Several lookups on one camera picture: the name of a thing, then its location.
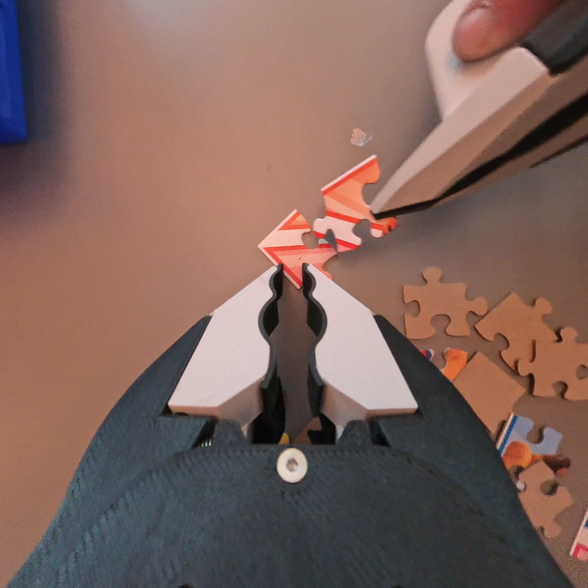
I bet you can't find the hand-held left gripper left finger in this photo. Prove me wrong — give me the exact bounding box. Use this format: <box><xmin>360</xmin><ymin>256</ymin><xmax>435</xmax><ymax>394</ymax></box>
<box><xmin>168</xmin><ymin>265</ymin><xmax>286</xmax><ymax>444</ymax></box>

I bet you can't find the deep orange edge puzzle piece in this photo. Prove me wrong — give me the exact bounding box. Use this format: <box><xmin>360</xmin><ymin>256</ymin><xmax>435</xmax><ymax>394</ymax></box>
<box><xmin>313</xmin><ymin>155</ymin><xmax>398</xmax><ymax>252</ymax></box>

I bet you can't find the person's right hand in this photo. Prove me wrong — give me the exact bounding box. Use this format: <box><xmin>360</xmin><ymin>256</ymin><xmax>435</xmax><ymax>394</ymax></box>
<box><xmin>452</xmin><ymin>0</ymin><xmax>569</xmax><ymax>62</ymax></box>

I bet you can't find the red pink striped puzzle piece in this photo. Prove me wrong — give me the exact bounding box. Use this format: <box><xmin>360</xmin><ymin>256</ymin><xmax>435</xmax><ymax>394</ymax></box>
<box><xmin>257</xmin><ymin>210</ymin><xmax>339</xmax><ymax>290</ymax></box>

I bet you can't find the blue plastic bin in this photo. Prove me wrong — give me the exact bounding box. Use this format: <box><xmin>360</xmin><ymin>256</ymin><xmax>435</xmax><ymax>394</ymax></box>
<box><xmin>0</xmin><ymin>0</ymin><xmax>28</xmax><ymax>145</ymax></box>

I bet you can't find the blue framed white puzzle piece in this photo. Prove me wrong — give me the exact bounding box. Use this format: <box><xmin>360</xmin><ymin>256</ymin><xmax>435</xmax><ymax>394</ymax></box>
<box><xmin>570</xmin><ymin>510</ymin><xmax>588</xmax><ymax>559</ymax></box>

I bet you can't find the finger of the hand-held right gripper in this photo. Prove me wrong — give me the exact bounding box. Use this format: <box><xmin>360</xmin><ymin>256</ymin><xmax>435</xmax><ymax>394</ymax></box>
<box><xmin>372</xmin><ymin>108</ymin><xmax>588</xmax><ymax>220</ymax></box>
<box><xmin>370</xmin><ymin>4</ymin><xmax>588</xmax><ymax>214</ymax></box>

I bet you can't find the plain brown puzzle piece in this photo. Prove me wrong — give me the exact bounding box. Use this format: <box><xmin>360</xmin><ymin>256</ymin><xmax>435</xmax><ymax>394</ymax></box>
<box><xmin>452</xmin><ymin>353</ymin><xmax>526</xmax><ymax>435</ymax></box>
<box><xmin>518</xmin><ymin>327</ymin><xmax>588</xmax><ymax>401</ymax></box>
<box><xmin>517</xmin><ymin>461</ymin><xmax>574</xmax><ymax>539</ymax></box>
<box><xmin>403</xmin><ymin>267</ymin><xmax>488</xmax><ymax>340</ymax></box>
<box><xmin>474</xmin><ymin>293</ymin><xmax>559</xmax><ymax>373</ymax></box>

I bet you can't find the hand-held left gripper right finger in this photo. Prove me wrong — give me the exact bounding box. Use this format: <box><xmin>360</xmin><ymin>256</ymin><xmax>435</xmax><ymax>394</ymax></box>
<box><xmin>302</xmin><ymin>264</ymin><xmax>420</xmax><ymax>444</ymax></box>

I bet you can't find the white orange blue puzzle piece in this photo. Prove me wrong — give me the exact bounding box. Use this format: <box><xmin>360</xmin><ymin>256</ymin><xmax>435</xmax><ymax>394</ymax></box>
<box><xmin>420</xmin><ymin>348</ymin><xmax>469</xmax><ymax>382</ymax></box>

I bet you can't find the blue orange dog puzzle piece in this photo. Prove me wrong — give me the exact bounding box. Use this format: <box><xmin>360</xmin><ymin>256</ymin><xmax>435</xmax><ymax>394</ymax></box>
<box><xmin>496</xmin><ymin>413</ymin><xmax>572</xmax><ymax>478</ymax></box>

